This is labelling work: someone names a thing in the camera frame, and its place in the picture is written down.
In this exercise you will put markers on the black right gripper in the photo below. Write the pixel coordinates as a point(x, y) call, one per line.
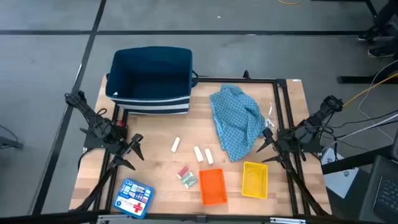
point(284, 145)

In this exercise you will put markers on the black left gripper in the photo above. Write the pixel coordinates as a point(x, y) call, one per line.
point(122, 148)

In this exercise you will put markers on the blue patterned cloth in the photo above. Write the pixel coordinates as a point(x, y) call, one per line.
point(237, 121)

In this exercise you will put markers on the white gauze roll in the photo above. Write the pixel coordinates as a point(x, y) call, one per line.
point(209, 156)
point(175, 144)
point(198, 154)

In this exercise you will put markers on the red capped medicine vial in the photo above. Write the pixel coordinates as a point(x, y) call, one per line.
point(183, 171)

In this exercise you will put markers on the clear medicine vial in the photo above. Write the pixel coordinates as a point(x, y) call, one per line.
point(187, 178)
point(191, 183)

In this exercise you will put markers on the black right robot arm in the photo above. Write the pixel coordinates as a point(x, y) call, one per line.
point(311, 121)

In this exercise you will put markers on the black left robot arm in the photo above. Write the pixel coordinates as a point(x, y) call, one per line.
point(93, 119)

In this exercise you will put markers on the small red knob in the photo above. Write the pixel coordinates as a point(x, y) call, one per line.
point(120, 124)

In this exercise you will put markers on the yellow plastic basket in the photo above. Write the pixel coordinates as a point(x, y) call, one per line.
point(255, 180)

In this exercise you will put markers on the blue first aid kit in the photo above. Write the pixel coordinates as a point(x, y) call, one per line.
point(133, 197)

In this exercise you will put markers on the orange plastic basket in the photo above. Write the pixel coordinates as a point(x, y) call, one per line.
point(213, 186)

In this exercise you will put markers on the white box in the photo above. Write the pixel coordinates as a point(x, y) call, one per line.
point(340, 183)

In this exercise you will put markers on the black desk bar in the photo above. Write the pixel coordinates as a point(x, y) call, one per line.
point(351, 163)

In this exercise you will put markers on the navy striped fabric storage bin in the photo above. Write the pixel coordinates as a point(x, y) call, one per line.
point(149, 71)

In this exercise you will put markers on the black desk foot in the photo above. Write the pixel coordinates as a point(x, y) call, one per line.
point(357, 80)

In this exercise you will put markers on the black stand foot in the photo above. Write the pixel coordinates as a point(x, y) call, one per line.
point(9, 143)

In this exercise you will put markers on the black laptop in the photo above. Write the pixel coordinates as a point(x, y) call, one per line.
point(385, 193)

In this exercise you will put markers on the person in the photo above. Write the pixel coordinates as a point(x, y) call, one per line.
point(381, 52)

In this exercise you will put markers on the silver rail bracket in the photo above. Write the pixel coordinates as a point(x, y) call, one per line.
point(287, 221)

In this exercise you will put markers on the black aluminium table frame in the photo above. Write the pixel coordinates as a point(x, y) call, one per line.
point(174, 215)

